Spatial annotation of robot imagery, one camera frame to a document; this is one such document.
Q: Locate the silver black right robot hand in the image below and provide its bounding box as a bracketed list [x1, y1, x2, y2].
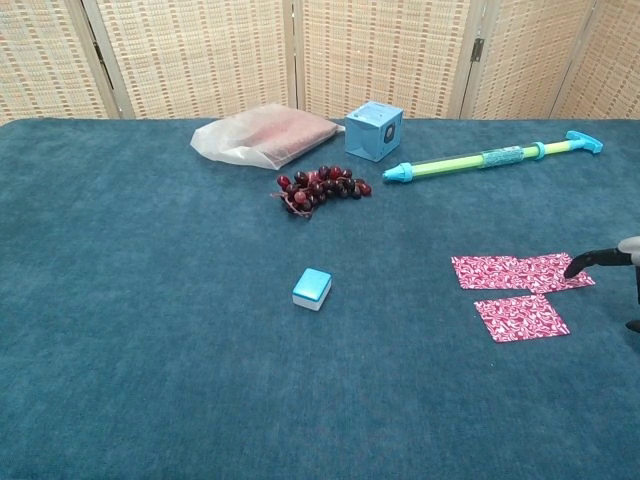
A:
[564, 235, 640, 332]

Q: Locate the green blue water squirter toy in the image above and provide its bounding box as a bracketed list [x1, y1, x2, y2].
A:
[382, 129, 604, 185]

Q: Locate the dark red grape bunch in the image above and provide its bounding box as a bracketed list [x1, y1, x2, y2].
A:
[270, 165, 374, 220]

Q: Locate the clear bag with pink cloth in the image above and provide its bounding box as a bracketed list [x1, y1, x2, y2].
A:
[189, 102, 346, 170]

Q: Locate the red patterned cloth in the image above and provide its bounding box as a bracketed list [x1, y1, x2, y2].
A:
[473, 294, 571, 345]

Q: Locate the blue felt table cover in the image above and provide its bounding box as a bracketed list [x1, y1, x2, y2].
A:
[0, 117, 640, 480]

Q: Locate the light blue cube box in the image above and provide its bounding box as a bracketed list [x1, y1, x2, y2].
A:
[344, 100, 404, 163]

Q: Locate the woven bamboo folding screen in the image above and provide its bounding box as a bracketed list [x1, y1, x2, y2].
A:
[0, 0, 640, 121]

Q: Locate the small blue white tile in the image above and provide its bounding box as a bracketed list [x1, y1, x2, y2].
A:
[291, 267, 333, 312]

